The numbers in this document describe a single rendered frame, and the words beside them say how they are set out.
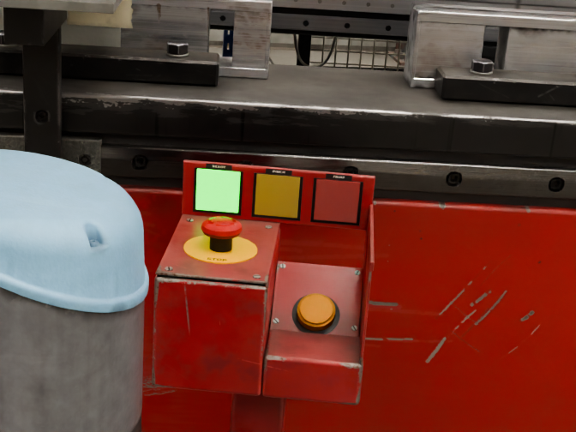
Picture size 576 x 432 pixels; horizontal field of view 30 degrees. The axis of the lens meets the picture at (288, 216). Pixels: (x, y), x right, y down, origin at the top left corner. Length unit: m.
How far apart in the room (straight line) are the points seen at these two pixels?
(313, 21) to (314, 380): 0.69
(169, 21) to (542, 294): 0.56
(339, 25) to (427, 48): 0.27
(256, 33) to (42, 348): 0.84
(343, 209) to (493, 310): 0.30
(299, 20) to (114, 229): 1.08
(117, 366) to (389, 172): 0.74
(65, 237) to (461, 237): 0.83
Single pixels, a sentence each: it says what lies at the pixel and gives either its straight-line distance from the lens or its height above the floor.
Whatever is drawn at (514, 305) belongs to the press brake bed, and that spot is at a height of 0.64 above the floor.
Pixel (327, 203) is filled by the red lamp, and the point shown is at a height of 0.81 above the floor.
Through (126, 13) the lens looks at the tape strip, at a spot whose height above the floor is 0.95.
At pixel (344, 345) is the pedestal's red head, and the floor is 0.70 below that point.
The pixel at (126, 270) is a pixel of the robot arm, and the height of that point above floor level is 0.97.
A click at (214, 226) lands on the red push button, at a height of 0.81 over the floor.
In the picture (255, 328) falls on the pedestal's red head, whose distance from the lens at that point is 1.00.
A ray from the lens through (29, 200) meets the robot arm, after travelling 0.53.
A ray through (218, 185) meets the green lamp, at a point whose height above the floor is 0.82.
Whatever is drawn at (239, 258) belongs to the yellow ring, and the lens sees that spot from 1.03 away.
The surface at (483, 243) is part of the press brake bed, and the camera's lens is 1.30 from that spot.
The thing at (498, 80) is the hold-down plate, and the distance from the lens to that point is 1.31.
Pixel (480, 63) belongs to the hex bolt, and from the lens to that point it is 1.31.
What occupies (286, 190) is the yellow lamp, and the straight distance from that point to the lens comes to 1.11.
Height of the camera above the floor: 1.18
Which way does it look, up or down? 21 degrees down
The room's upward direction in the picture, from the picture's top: 4 degrees clockwise
